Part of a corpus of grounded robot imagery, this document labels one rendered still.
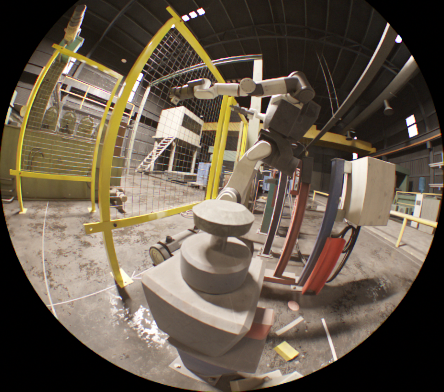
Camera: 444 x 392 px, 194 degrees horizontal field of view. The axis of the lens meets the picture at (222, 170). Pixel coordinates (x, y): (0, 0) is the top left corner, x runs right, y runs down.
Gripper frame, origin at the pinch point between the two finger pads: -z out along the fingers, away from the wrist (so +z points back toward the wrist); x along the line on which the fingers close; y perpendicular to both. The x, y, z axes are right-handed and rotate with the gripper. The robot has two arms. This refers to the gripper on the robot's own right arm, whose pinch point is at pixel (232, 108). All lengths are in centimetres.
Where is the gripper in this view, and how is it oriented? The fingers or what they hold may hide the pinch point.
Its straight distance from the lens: 158.7
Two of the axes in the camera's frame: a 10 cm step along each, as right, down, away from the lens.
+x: -2.1, 0.1, -9.8
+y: -3.6, 9.3, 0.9
